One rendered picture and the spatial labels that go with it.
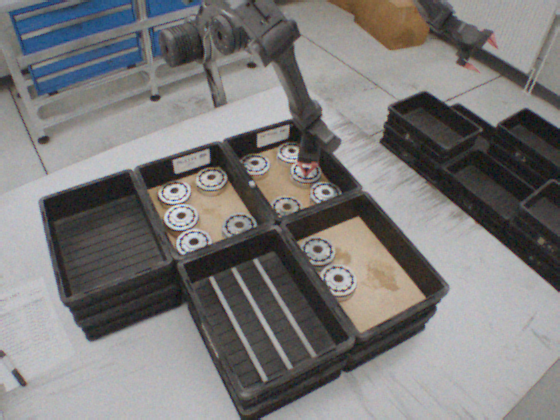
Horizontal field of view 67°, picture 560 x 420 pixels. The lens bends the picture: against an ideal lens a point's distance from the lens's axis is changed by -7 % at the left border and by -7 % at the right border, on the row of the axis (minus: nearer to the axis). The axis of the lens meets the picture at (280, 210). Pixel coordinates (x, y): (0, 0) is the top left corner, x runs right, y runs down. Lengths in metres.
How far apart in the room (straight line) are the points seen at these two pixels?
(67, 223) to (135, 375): 0.52
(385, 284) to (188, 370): 0.59
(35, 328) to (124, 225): 0.40
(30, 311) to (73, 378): 0.27
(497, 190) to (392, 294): 1.26
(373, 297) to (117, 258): 0.73
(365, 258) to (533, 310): 0.59
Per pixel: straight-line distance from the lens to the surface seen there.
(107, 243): 1.41
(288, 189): 1.49
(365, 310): 1.25
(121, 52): 3.16
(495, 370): 1.45
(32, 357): 1.44
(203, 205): 1.45
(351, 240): 1.38
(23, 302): 1.55
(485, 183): 2.44
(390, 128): 2.40
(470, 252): 1.65
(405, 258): 1.32
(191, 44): 2.11
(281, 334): 1.19
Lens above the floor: 1.89
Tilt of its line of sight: 48 degrees down
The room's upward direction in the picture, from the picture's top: 3 degrees clockwise
